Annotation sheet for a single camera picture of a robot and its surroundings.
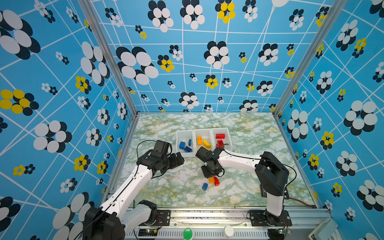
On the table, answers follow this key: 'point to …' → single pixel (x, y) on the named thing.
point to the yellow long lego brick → (211, 180)
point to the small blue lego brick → (205, 186)
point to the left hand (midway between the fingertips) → (179, 161)
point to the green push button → (187, 234)
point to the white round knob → (227, 231)
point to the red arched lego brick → (220, 144)
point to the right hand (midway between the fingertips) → (208, 174)
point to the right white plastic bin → (227, 141)
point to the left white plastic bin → (185, 142)
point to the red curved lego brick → (216, 181)
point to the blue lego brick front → (189, 142)
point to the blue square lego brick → (187, 149)
